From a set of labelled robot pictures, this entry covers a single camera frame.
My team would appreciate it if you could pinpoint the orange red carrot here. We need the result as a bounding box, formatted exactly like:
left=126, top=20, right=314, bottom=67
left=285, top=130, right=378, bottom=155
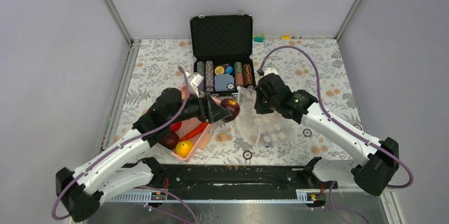
left=180, top=122, right=209, bottom=141

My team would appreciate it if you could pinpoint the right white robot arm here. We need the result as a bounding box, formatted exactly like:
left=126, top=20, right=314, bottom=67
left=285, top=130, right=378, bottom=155
left=255, top=68, right=399, bottom=196

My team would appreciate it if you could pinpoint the clear zip top bag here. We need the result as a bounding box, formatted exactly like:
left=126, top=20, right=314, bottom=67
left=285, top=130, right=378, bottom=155
left=235, top=86, right=297, bottom=147

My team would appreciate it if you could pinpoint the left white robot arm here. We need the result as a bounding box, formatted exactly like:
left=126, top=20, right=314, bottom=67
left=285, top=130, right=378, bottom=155
left=52, top=74, right=239, bottom=222

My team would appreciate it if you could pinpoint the poker chip near front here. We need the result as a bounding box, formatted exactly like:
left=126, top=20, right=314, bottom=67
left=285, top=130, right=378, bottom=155
left=243, top=150, right=253, bottom=160

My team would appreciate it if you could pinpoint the dark purple plum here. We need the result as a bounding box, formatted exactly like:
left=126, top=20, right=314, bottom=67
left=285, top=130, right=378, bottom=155
left=220, top=98, right=240, bottom=122

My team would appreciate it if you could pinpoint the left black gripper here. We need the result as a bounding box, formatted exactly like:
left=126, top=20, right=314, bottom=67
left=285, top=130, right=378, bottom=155
left=169, top=89, right=231, bottom=125

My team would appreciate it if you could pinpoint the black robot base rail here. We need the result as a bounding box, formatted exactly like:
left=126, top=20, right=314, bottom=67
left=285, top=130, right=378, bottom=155
left=137, top=157, right=332, bottom=201

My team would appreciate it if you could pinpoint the pink plastic basket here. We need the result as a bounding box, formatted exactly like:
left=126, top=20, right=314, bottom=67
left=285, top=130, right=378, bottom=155
left=154, top=85, right=222, bottom=163

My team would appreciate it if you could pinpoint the teal block at wall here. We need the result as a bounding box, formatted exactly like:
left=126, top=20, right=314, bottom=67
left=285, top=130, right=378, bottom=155
left=253, top=35, right=265, bottom=43

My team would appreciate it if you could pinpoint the yellow lemon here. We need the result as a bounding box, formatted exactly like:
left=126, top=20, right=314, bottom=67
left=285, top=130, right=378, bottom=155
left=175, top=140, right=194, bottom=158

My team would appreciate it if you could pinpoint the small wooden cube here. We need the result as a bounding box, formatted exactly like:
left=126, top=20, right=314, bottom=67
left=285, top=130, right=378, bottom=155
left=219, top=133, right=229, bottom=142

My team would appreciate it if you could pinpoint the long wooden block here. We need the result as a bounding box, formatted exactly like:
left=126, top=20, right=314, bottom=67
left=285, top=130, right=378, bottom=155
left=199, top=133, right=212, bottom=150

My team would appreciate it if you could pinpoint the dark red apple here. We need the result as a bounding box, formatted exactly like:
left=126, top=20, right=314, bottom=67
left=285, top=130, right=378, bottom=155
left=159, top=132, right=180, bottom=150

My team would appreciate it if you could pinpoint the black poker chip case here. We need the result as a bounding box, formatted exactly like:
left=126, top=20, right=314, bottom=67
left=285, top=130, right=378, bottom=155
left=190, top=13, right=256, bottom=97

